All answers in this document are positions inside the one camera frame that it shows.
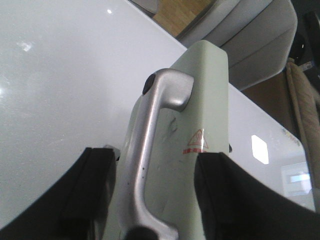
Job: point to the left grey chair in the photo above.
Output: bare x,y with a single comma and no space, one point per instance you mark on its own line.
149,7

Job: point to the grey chair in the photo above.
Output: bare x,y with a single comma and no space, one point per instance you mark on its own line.
149,7
257,36

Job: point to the right grey chair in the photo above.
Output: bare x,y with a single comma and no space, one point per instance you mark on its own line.
257,36

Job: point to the dark appliance box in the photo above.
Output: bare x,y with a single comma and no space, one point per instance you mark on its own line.
300,42

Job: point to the beige sofa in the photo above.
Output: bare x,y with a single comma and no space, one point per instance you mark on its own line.
306,105

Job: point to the green breakfast maker lid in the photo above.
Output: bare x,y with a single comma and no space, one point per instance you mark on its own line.
182,112

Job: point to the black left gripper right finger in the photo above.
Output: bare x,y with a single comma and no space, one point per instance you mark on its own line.
236,206

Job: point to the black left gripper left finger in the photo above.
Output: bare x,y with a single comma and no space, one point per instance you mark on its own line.
76,207

